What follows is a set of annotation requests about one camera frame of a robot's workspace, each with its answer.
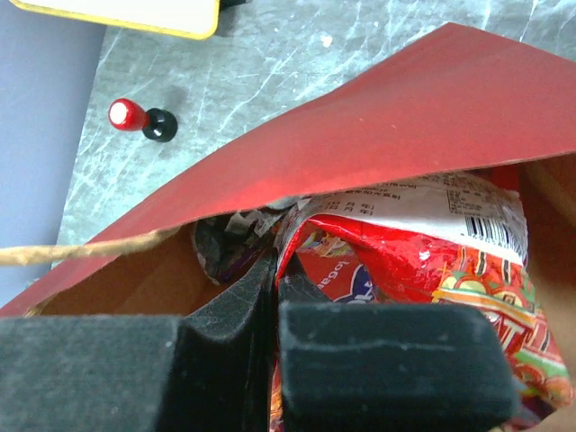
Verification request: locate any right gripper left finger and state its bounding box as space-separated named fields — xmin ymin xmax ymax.
xmin=1 ymin=254 xmax=276 ymax=431

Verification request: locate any purple candy packet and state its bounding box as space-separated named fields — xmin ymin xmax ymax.
xmin=190 ymin=195 xmax=309 ymax=285

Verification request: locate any red black marker stamp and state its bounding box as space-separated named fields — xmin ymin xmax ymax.
xmin=108 ymin=98 xmax=178 ymax=143

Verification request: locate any red paper bag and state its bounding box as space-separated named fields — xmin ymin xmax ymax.
xmin=0 ymin=21 xmax=576 ymax=319

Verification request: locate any small whiteboard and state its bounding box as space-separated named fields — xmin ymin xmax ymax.
xmin=11 ymin=0 xmax=221 ymax=41

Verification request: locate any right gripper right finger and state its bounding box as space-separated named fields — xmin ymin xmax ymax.
xmin=278 ymin=258 xmax=521 ymax=431

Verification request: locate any large red snack bag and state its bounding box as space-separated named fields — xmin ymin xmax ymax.
xmin=274 ymin=167 xmax=574 ymax=431

